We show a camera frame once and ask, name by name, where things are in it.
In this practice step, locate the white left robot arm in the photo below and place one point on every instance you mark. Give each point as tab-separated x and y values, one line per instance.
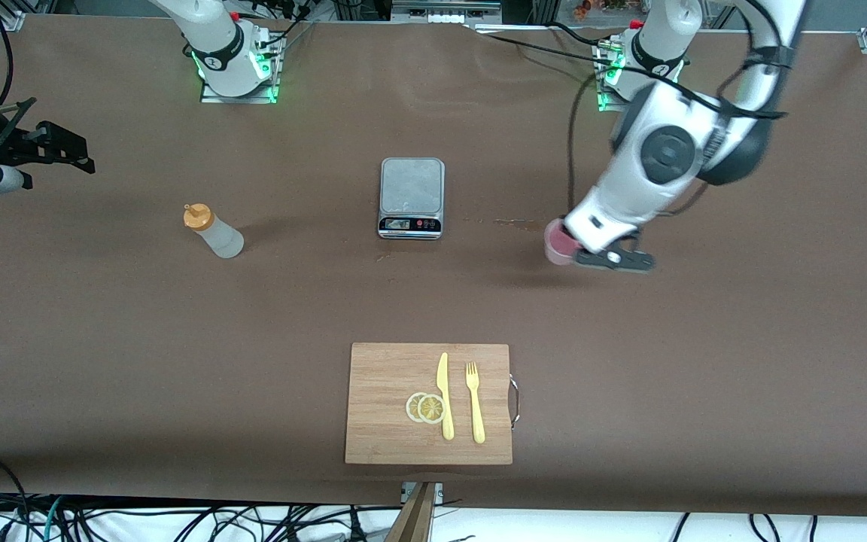
659	158

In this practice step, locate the silver digital kitchen scale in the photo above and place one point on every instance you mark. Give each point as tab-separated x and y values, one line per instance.
412	188

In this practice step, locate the yellow lemon slice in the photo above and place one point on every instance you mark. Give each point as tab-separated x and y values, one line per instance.
431	409
411	407

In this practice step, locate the white power strip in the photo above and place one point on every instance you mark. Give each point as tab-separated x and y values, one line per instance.
452	19

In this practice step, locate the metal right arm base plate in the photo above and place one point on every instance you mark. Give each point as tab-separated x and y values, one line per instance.
211	97

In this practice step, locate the clear sauce bottle orange cap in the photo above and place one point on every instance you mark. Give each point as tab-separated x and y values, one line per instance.
219	237

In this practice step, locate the pink plastic cup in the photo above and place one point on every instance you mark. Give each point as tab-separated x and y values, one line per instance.
556	242

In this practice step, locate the yellow plastic knife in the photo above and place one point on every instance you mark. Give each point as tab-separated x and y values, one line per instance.
445	406

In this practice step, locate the yellow plastic fork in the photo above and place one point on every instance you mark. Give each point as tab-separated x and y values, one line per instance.
476	414

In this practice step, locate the wooden post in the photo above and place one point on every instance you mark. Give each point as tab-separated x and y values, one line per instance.
411	519

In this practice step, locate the brown table cover sheet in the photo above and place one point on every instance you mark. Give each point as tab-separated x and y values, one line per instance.
177	361

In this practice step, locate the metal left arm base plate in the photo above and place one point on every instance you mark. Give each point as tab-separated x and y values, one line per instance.
605	98

